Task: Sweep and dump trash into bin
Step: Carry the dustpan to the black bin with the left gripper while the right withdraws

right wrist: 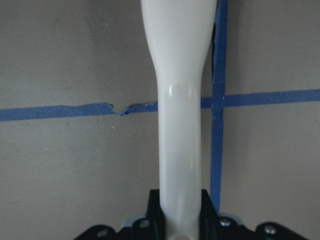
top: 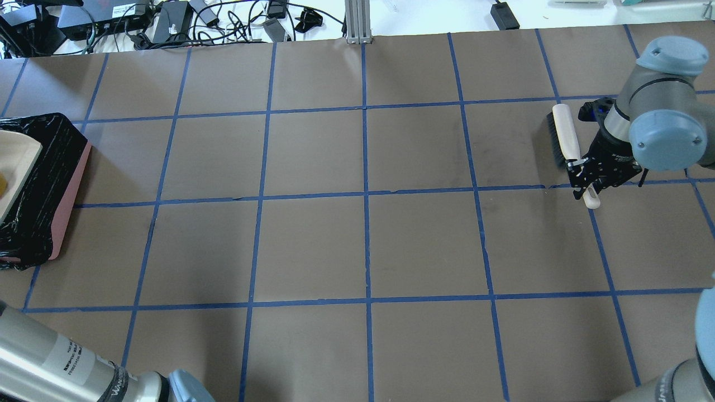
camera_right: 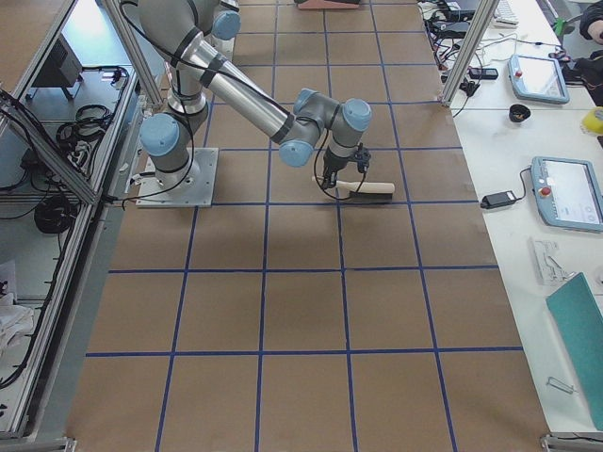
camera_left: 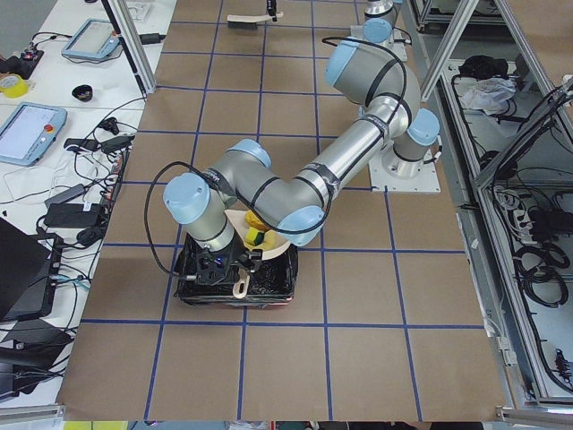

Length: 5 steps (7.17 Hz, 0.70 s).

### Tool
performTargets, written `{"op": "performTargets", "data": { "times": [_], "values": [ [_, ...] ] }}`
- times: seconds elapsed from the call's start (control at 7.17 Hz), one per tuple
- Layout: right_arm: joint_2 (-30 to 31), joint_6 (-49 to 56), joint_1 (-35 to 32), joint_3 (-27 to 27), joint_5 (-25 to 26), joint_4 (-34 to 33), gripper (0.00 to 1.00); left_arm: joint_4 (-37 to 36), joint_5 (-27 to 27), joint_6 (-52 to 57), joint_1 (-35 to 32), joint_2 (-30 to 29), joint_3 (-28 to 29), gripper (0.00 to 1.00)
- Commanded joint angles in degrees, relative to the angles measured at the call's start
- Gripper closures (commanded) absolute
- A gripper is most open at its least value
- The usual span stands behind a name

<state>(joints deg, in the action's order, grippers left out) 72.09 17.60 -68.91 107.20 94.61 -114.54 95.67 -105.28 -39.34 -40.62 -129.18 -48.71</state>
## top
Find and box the black trash bag bin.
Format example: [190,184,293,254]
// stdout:
[1,113,88,271]

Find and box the beige plastic dustpan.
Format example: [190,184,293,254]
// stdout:
[1,130,42,221]

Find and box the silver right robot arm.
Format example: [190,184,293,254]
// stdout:
[547,36,713,209]

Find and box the brown potato-shaped bread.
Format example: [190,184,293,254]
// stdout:
[0,173,8,197]

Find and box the aluminium frame post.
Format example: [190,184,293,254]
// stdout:
[345,0,373,44]

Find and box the white hand brush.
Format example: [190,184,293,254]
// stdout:
[546,104,602,209]

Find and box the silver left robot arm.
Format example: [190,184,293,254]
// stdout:
[1,303,213,401]

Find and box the black power adapter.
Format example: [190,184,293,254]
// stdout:
[490,1,520,31]

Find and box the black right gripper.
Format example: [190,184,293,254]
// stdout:
[565,97,648,199]

